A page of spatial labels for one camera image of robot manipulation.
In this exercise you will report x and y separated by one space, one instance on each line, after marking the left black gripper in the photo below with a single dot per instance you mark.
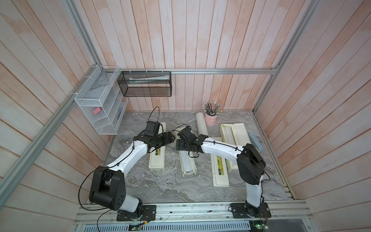
166 141

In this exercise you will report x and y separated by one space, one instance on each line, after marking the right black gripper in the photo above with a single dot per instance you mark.
179 145

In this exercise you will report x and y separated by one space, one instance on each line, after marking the thick plastic wrap roll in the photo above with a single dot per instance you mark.
201 124

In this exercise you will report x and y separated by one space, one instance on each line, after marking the cream dispenser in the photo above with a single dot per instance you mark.
157 159
177 130

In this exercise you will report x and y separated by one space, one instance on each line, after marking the thin plastic wrap roll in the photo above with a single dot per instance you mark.
188 165

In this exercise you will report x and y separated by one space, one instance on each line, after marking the cream dispenser lid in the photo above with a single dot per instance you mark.
220 172
242 137

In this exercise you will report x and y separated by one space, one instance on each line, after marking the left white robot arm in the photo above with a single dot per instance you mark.
108 188

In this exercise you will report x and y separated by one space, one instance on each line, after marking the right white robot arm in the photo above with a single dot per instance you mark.
251 165

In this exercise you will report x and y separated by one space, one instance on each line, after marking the pink pencil cup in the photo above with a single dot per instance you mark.
210 120

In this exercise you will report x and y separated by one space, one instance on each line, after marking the bundle of pencils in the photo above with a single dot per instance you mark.
212 108

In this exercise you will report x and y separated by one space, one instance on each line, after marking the blue stapler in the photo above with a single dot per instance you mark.
255 142

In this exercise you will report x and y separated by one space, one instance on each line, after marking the pink eraser block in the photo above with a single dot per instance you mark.
97 110

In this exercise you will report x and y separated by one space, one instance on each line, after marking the black wire basket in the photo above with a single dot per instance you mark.
145 83

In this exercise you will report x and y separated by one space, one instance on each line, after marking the white wire shelf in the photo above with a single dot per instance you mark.
100 89

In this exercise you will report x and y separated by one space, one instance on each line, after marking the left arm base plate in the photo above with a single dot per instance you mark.
143 213

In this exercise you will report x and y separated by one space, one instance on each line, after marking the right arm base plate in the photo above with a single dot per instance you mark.
245 210

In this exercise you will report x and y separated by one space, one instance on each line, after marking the aluminium front rail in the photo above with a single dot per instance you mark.
205 211

